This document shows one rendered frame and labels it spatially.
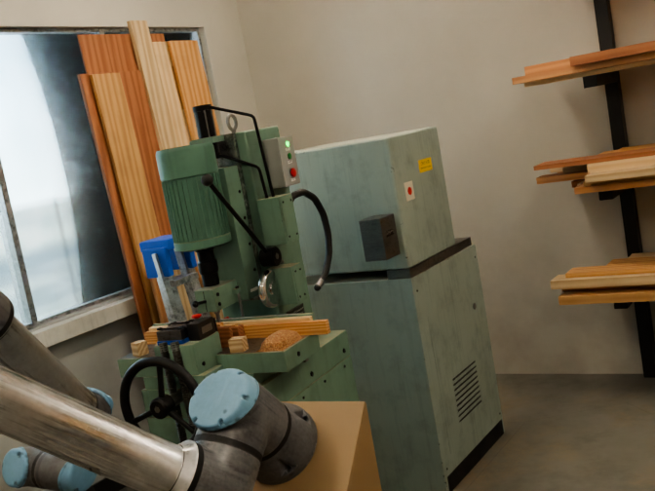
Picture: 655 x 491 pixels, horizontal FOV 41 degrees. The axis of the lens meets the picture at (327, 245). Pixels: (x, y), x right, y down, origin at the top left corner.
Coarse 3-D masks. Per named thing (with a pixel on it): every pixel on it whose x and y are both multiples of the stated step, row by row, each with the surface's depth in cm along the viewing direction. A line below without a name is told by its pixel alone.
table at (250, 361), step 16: (224, 352) 255; (240, 352) 252; (256, 352) 248; (272, 352) 245; (288, 352) 245; (304, 352) 254; (128, 368) 270; (144, 368) 267; (224, 368) 253; (240, 368) 251; (256, 368) 248; (272, 368) 246; (288, 368) 244; (176, 384) 250
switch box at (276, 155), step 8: (288, 136) 286; (264, 144) 283; (272, 144) 282; (280, 144) 281; (264, 152) 284; (272, 152) 282; (280, 152) 281; (288, 152) 285; (272, 160) 283; (280, 160) 282; (288, 160) 285; (272, 168) 283; (280, 168) 282; (288, 168) 284; (296, 168) 289; (272, 176) 284; (280, 176) 283; (288, 176) 284; (296, 176) 289; (272, 184) 285; (280, 184) 283; (288, 184) 283
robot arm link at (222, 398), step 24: (216, 384) 185; (240, 384) 182; (192, 408) 184; (216, 408) 181; (240, 408) 179; (264, 408) 185; (216, 432) 180; (240, 432) 180; (264, 432) 184; (264, 456) 190
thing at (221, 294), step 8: (232, 280) 275; (200, 288) 269; (208, 288) 267; (216, 288) 266; (224, 288) 270; (232, 288) 273; (200, 296) 266; (208, 296) 265; (216, 296) 266; (224, 296) 269; (232, 296) 273; (208, 304) 266; (216, 304) 265; (224, 304) 269; (200, 312) 268; (208, 312) 266; (216, 312) 270
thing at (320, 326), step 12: (252, 324) 266; (264, 324) 263; (276, 324) 261; (288, 324) 259; (300, 324) 257; (312, 324) 256; (324, 324) 254; (144, 336) 284; (156, 336) 282; (252, 336) 266; (264, 336) 264
